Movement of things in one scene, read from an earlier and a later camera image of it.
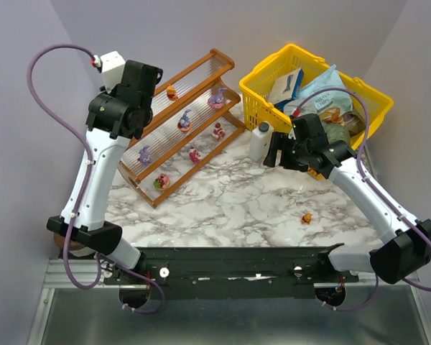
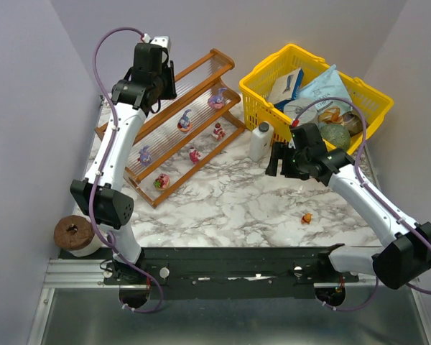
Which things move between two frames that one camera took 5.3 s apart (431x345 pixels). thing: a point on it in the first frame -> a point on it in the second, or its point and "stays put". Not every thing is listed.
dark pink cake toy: x=195 y=156 stays put
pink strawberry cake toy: x=162 y=182 stays put
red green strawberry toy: x=219 y=132 stays put
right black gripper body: x=283 y=149 -> x=286 y=164
